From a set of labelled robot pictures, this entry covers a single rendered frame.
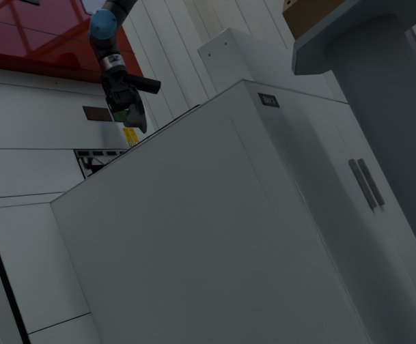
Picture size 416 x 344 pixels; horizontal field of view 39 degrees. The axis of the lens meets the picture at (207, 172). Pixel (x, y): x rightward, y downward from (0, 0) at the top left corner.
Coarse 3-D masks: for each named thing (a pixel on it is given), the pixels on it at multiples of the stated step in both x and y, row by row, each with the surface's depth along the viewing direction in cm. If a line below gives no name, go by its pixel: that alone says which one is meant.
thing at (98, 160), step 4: (80, 160) 168; (84, 160) 169; (88, 160) 170; (92, 160) 171; (96, 160) 173; (100, 160) 175; (104, 160) 176; (108, 160) 178; (80, 164) 168; (84, 164) 168; (88, 164) 169; (92, 164) 171; (96, 164) 172; (100, 164) 174; (104, 164) 175; (80, 168) 168; (84, 168) 167; (88, 168) 169; (84, 172) 167; (88, 172) 168; (84, 176) 167; (88, 176) 167
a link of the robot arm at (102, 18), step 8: (104, 8) 172; (112, 8) 171; (120, 8) 172; (96, 16) 168; (104, 16) 168; (112, 16) 169; (120, 16) 172; (96, 24) 167; (104, 24) 168; (112, 24) 168; (120, 24) 174; (96, 32) 168; (104, 32) 168; (112, 32) 170; (96, 40) 173; (104, 40) 172; (112, 40) 174; (104, 48) 177
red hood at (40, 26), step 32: (0, 0) 165; (32, 0) 177; (64, 0) 192; (96, 0) 208; (0, 32) 159; (32, 32) 170; (64, 32) 183; (0, 64) 158; (32, 64) 165; (64, 64) 176; (96, 64) 189; (128, 64) 206
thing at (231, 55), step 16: (224, 32) 131; (240, 32) 135; (208, 48) 133; (224, 48) 131; (240, 48) 130; (256, 48) 139; (272, 48) 148; (208, 64) 134; (224, 64) 131; (240, 64) 129; (256, 64) 134; (272, 64) 143; (288, 64) 154; (224, 80) 132; (256, 80) 129; (272, 80) 137; (288, 80) 147; (304, 80) 158; (320, 80) 172; (320, 96) 164
